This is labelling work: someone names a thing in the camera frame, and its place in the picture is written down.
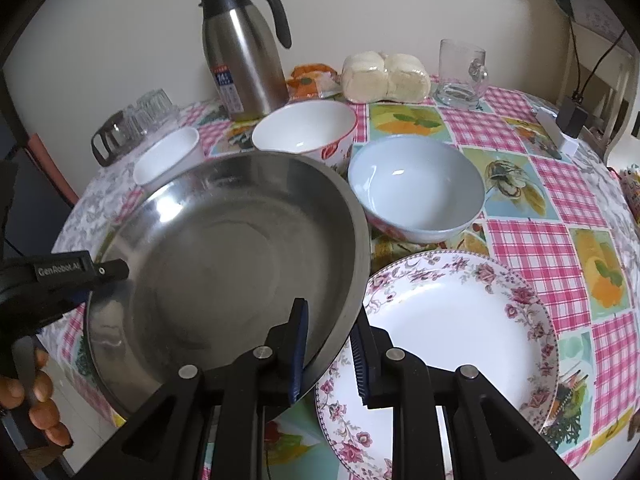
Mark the colourful packet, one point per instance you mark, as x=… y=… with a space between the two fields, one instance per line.
x=632 y=185

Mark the stainless steel thermos jug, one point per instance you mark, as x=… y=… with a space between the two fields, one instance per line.
x=245 y=60

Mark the dark furniture panel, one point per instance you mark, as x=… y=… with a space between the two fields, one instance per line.
x=30 y=220

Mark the pink board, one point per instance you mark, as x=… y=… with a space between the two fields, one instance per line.
x=50 y=165

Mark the orange snack packet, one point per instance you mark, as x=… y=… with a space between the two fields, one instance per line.
x=310 y=80

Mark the small white bowl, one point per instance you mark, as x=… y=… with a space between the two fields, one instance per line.
x=165 y=160

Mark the bag of steamed buns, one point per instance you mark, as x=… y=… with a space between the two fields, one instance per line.
x=380 y=77

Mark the pink floral rimmed plate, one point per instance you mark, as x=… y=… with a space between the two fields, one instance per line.
x=450 y=320

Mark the red floral bowl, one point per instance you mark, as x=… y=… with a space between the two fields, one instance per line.
x=300 y=130

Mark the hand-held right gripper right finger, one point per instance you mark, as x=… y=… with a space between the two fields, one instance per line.
x=359 y=365

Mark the clear glass cup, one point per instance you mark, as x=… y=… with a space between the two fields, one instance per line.
x=161 y=105
x=142 y=117

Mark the stainless steel basin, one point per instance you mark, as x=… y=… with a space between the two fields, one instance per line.
x=225 y=260

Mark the white chair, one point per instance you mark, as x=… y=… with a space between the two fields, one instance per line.
x=620 y=110

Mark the small white box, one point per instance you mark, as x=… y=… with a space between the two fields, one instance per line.
x=555 y=132

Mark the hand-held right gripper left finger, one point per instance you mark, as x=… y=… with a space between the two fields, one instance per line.
x=299 y=350

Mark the clear glass mug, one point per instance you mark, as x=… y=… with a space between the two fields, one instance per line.
x=457 y=75

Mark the person's left hand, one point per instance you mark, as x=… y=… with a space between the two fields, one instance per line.
x=44 y=412

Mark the light blue bowl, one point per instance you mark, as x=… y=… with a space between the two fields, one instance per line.
x=415 y=185

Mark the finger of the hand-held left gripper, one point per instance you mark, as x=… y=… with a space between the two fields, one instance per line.
x=112 y=270

